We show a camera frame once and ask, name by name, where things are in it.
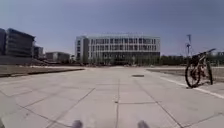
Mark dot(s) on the white building with windows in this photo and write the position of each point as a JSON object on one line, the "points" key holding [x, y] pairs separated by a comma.
{"points": [[116, 43]]}

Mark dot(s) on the grey concrete slab pavement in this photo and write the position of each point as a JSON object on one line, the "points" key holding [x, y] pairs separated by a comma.
{"points": [[110, 86]]}

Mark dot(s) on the manhole cover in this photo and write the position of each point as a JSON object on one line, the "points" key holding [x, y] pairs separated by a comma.
{"points": [[138, 75]]}

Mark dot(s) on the low grey building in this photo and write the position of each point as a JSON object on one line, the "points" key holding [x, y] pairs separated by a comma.
{"points": [[58, 56]]}

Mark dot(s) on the row of trees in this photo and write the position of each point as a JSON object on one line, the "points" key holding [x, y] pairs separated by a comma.
{"points": [[173, 60]]}

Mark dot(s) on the grey concrete kerb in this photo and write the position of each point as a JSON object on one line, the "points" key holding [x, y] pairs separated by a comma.
{"points": [[50, 72]]}

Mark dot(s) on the robot's own part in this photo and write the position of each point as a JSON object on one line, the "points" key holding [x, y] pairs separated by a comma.
{"points": [[143, 125], [77, 124]]}

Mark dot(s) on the pole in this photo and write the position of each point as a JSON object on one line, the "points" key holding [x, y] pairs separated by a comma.
{"points": [[189, 46]]}

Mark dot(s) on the black bicycle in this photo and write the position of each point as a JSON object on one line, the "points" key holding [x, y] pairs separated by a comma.
{"points": [[200, 62]]}

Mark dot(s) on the dark grey building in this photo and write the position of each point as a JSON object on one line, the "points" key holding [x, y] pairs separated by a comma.
{"points": [[18, 43]]}

